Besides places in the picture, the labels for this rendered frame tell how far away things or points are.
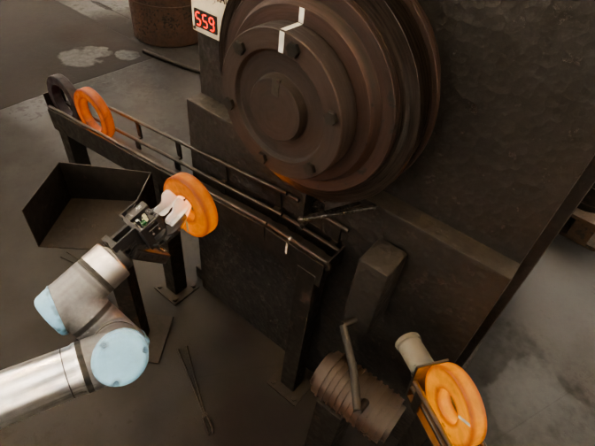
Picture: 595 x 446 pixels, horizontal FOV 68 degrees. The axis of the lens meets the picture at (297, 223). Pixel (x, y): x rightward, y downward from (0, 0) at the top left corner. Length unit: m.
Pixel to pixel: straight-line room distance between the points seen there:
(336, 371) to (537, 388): 1.05
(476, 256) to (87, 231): 1.01
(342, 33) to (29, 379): 0.72
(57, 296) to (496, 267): 0.85
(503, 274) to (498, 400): 0.97
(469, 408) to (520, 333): 1.24
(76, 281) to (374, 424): 0.71
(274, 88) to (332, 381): 0.70
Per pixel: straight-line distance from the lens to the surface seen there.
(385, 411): 1.12
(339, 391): 1.13
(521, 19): 0.84
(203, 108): 1.31
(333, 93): 0.73
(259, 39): 0.80
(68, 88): 1.82
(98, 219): 1.39
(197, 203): 0.99
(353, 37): 0.76
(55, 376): 0.83
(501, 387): 1.94
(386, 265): 1.00
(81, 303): 0.95
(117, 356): 0.82
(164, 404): 1.69
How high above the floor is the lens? 1.53
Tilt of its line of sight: 44 degrees down
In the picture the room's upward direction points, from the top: 7 degrees clockwise
